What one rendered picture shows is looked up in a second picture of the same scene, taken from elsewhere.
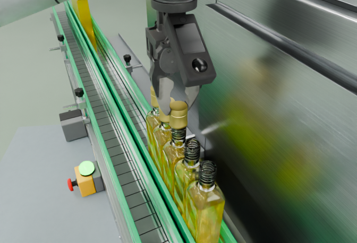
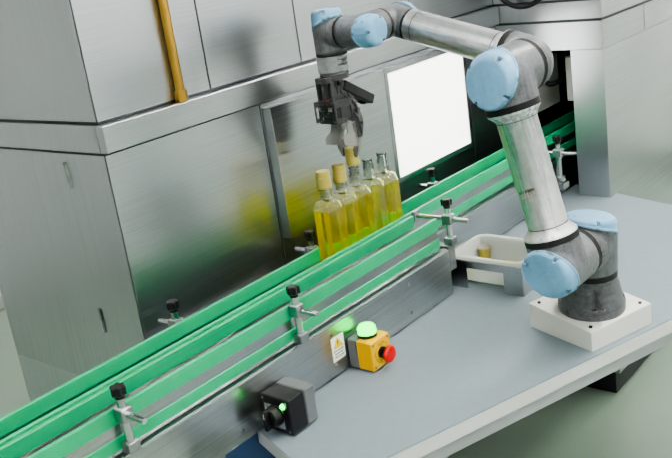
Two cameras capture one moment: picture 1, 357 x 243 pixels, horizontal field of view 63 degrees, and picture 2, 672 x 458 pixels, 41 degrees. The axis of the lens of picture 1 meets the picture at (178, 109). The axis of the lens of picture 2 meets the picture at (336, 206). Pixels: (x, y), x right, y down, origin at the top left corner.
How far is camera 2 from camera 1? 2.39 m
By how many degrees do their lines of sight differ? 97
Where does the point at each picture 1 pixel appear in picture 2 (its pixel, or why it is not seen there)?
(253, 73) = not seen: hidden behind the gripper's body
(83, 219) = (414, 348)
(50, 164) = (369, 407)
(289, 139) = not seen: hidden behind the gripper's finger
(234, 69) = (309, 129)
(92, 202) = not seen: hidden behind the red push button
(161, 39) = (347, 97)
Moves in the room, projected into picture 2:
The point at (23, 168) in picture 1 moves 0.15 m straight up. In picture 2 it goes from (397, 421) to (388, 354)
